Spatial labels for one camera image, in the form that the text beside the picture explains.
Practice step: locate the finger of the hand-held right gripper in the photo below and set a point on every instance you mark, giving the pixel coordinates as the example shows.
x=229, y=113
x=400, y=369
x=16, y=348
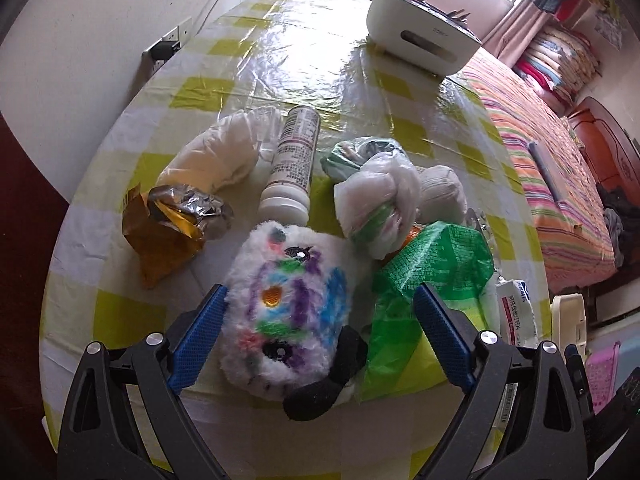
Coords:
x=576, y=380

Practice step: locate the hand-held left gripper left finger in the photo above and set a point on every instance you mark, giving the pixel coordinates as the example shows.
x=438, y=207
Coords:
x=195, y=340

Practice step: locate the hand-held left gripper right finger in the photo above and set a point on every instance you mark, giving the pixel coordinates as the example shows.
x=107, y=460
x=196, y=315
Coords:
x=440, y=340

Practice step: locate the cream trash bin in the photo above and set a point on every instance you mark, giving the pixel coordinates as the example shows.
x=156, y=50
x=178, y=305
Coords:
x=567, y=320

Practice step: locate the white tissue packet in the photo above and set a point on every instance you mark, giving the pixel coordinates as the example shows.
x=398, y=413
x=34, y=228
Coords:
x=515, y=310

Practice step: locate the gold foil snack wrapper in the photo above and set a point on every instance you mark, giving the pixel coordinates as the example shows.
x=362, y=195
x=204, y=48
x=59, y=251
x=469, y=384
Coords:
x=165, y=250

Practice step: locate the white fluffy plush toy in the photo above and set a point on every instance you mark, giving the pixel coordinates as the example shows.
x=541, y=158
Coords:
x=285, y=285

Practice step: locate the white knotted plastic bag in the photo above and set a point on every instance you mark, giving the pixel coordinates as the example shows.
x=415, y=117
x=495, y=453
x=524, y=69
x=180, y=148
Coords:
x=380, y=205

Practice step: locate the green white plastic bag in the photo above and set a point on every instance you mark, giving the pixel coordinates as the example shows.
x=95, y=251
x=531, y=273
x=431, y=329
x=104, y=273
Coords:
x=350, y=157

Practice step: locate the pink patterned bag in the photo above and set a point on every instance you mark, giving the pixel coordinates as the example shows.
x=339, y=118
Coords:
x=602, y=375

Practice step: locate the bed with striped sheet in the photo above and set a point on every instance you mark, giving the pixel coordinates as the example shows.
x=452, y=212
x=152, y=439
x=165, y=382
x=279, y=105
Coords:
x=550, y=240

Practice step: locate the white fabric cap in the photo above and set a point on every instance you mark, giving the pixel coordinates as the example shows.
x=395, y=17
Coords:
x=442, y=192

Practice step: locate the dark clothes pile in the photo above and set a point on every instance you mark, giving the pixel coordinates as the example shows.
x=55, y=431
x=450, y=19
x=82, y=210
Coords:
x=617, y=220

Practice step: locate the crumpled white plastic bag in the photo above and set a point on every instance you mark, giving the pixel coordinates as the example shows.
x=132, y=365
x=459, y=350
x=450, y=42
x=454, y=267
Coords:
x=215, y=155

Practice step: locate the white labelled bottle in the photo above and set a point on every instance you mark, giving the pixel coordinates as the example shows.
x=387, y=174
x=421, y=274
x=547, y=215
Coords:
x=290, y=160

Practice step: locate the orange wooden headboard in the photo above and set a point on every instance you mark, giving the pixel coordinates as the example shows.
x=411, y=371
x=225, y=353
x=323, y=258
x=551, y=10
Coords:
x=610, y=140

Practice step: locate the stack of folded quilts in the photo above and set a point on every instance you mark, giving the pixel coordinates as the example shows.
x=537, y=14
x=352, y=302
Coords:
x=555, y=65

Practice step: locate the yellow checkered tablecloth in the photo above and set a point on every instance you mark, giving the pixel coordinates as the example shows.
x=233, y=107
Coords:
x=300, y=60

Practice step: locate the pink curtain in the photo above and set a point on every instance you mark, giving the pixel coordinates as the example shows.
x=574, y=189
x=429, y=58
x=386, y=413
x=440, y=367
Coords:
x=515, y=35

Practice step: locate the white desktop organizer box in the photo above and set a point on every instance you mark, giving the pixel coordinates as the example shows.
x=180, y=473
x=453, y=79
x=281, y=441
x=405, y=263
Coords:
x=415, y=25

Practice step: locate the wall socket with plug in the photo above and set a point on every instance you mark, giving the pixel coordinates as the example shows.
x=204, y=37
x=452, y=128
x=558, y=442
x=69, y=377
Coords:
x=167, y=45

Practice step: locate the wall poster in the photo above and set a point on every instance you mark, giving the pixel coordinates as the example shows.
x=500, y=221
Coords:
x=612, y=15

